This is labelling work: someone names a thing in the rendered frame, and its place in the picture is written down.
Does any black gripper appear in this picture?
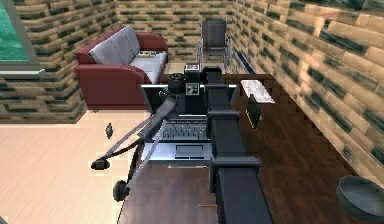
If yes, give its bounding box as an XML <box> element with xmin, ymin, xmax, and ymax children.
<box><xmin>90</xmin><ymin>72</ymin><xmax>187</xmax><ymax>203</ymax></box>

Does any silver laptop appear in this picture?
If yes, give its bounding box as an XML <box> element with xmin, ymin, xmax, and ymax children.
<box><xmin>140</xmin><ymin>83</ymin><xmax>238</xmax><ymax>164</ymax></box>

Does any red sofa with grey cushions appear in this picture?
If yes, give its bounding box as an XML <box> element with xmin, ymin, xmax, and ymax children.
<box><xmin>73</xmin><ymin>24</ymin><xmax>169</xmax><ymax>112</ymax></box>

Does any small checked flat object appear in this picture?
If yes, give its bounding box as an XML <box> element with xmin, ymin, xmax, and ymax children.
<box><xmin>137</xmin><ymin>50</ymin><xmax>158</xmax><ymax>59</ymax></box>

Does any black phone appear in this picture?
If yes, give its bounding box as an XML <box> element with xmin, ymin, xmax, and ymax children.
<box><xmin>245</xmin><ymin>94</ymin><xmax>263</xmax><ymax>130</ymax></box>

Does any white open book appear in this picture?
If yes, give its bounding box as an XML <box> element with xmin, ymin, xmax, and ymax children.
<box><xmin>240</xmin><ymin>79</ymin><xmax>276</xmax><ymax>105</ymax></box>

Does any grey metal chair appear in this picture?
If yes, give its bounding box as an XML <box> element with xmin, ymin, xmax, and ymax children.
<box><xmin>196</xmin><ymin>18</ymin><xmax>233</xmax><ymax>72</ymax></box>

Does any blue stick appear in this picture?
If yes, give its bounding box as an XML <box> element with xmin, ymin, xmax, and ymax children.
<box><xmin>233</xmin><ymin>48</ymin><xmax>257</xmax><ymax>75</ymax></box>

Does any dark brown wooden table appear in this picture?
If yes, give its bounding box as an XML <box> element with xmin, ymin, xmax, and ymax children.
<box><xmin>116</xmin><ymin>73</ymin><xmax>371</xmax><ymax>224</ymax></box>

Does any dark grey bowl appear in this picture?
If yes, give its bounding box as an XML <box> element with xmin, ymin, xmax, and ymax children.
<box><xmin>335</xmin><ymin>175</ymin><xmax>384</xmax><ymax>223</ymax></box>

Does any teal window with grey frame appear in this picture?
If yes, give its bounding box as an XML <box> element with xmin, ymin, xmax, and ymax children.
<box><xmin>0</xmin><ymin>0</ymin><xmax>46</xmax><ymax>79</ymax></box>

